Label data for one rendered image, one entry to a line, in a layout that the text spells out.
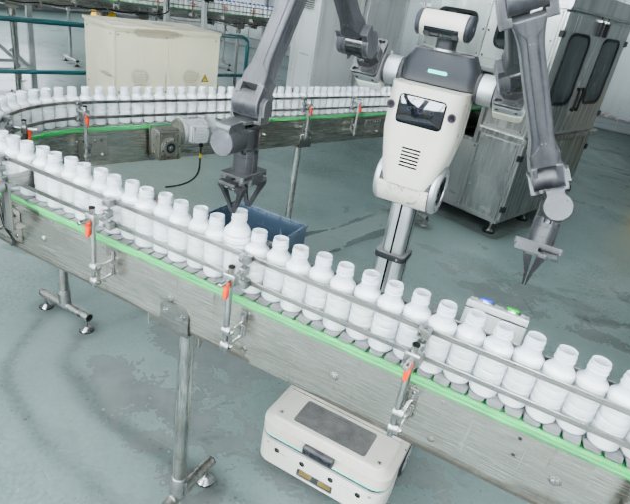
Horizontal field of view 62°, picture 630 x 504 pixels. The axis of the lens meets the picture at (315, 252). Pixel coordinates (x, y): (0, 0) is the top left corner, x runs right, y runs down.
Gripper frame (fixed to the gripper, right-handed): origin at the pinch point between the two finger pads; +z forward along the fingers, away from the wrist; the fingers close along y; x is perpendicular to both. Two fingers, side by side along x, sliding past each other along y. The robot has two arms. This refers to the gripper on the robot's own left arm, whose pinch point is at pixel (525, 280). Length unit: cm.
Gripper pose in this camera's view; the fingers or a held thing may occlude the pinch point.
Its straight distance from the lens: 128.8
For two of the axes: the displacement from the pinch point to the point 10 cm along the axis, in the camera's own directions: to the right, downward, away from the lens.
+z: -3.0, 9.4, 1.3
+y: 8.7, 3.3, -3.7
